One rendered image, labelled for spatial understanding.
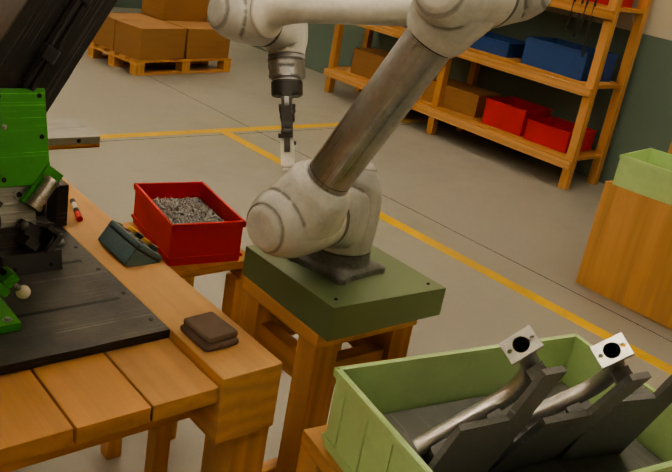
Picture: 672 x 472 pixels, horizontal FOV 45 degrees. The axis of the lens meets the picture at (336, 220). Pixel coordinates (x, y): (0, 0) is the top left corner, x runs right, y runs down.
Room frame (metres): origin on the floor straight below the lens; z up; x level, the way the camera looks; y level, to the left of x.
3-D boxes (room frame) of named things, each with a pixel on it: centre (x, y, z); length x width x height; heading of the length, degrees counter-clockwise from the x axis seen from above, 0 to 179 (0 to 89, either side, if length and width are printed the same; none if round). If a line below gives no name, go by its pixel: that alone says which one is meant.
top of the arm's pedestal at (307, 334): (1.83, -0.02, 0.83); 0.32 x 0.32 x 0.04; 42
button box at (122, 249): (1.75, 0.47, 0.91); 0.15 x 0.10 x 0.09; 43
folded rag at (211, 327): (1.42, 0.21, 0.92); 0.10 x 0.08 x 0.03; 45
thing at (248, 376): (1.88, 0.62, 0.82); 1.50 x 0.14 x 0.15; 43
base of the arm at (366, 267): (1.85, 0.00, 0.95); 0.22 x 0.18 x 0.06; 53
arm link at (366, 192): (1.83, -0.02, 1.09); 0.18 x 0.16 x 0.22; 147
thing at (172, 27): (8.22, 2.06, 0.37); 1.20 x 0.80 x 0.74; 143
